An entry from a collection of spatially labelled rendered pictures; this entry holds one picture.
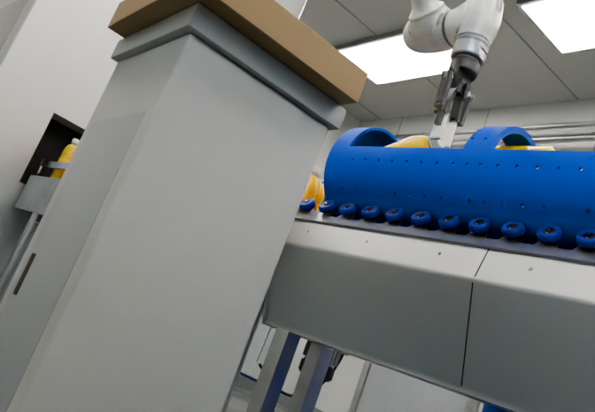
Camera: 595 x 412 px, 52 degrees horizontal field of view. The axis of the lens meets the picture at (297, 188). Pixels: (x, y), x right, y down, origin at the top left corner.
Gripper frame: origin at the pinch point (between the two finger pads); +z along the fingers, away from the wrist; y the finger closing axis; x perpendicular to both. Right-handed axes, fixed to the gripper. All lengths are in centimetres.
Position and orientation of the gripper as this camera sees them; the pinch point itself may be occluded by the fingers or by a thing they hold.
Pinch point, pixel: (443, 131)
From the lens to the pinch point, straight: 157.8
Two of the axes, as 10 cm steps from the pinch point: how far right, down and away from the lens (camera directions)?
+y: 6.5, 4.2, 6.4
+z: -3.5, 9.0, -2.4
